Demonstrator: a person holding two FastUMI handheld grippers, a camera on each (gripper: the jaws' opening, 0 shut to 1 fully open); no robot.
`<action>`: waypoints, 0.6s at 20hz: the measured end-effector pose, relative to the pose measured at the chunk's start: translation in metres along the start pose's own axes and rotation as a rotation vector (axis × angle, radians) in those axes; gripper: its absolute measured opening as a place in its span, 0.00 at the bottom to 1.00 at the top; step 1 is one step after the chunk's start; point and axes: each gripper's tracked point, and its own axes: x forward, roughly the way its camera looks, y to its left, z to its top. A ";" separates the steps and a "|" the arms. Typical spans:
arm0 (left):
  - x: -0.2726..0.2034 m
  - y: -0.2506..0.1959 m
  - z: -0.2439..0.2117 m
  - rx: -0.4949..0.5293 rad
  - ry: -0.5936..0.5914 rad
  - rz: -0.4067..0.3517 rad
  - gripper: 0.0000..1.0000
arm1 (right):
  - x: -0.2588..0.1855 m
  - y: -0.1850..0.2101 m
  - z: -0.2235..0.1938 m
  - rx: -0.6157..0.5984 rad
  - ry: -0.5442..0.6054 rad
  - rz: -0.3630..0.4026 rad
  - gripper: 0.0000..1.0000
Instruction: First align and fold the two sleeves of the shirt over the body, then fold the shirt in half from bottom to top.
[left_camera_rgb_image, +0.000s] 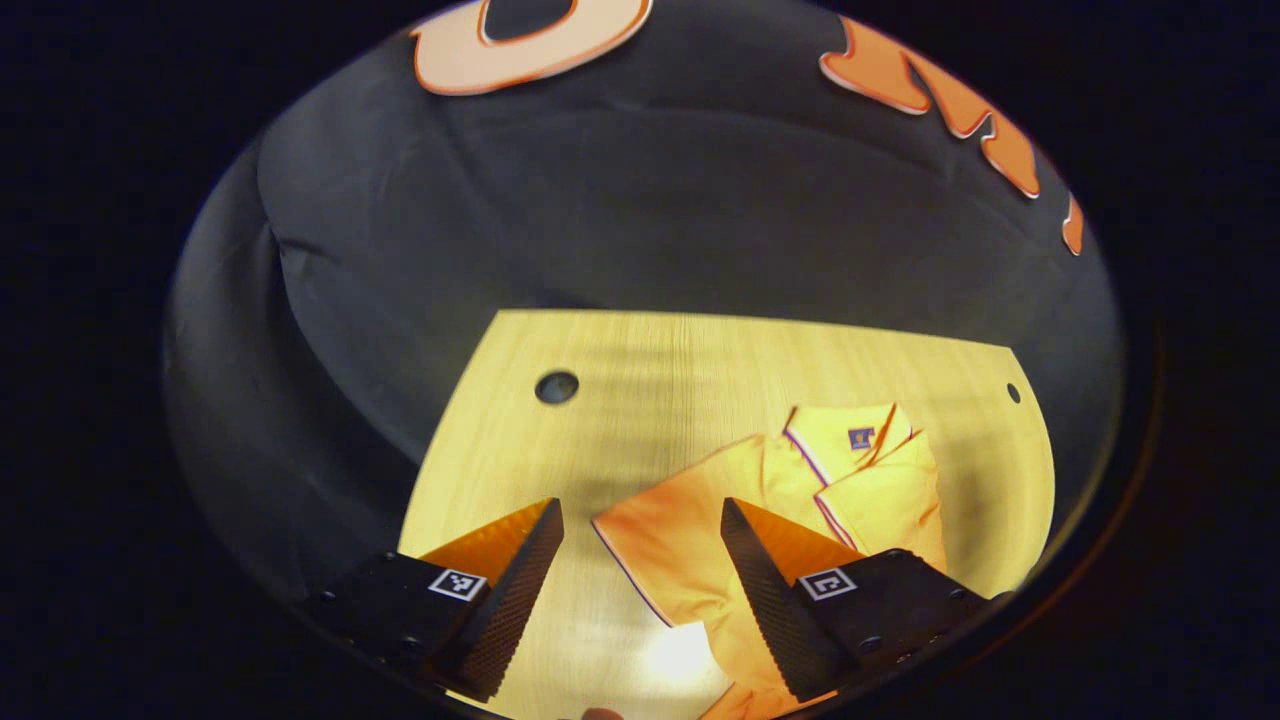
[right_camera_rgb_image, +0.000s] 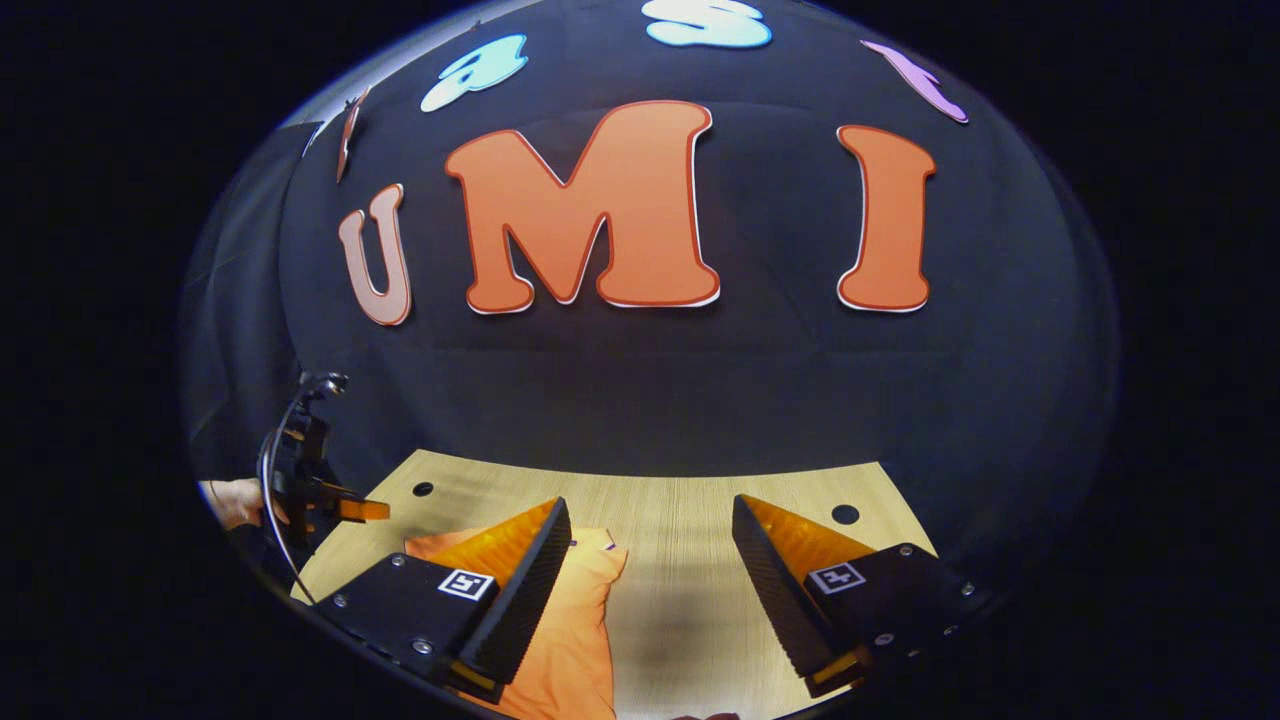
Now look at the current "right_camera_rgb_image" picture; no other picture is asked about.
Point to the orange T-shirt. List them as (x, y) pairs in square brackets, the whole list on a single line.
[(575, 640)]

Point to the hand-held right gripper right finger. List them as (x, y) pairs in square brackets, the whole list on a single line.
[(775, 590)]

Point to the black backdrop cloth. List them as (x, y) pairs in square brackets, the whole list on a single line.
[(750, 380)]

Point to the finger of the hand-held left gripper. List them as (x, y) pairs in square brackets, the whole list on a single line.
[(358, 508)]

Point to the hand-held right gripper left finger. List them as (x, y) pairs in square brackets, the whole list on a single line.
[(525, 590)]

